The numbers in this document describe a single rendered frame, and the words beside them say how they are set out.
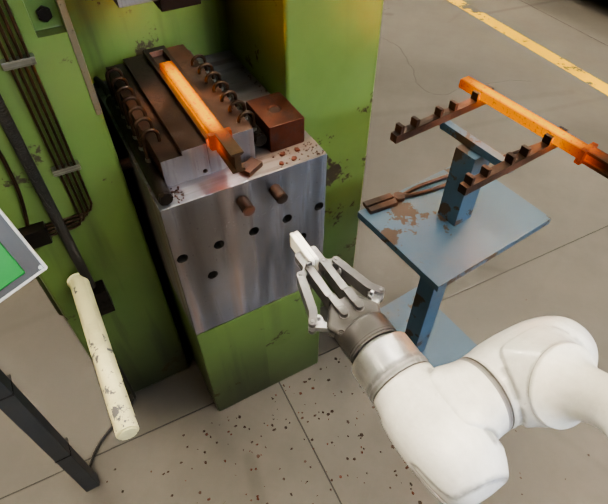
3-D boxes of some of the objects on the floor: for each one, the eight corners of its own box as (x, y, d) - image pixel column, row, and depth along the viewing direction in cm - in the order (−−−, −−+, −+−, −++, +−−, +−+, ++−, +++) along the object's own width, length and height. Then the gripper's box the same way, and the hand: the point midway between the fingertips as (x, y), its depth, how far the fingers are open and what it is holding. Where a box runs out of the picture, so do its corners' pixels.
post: (100, 485, 151) (-135, 239, 70) (86, 492, 149) (-169, 249, 69) (96, 473, 153) (-134, 221, 72) (83, 480, 152) (-167, 231, 71)
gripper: (334, 384, 68) (258, 267, 82) (411, 344, 73) (327, 239, 87) (336, 356, 63) (255, 236, 77) (420, 314, 67) (328, 207, 81)
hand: (303, 252), depth 80 cm, fingers closed
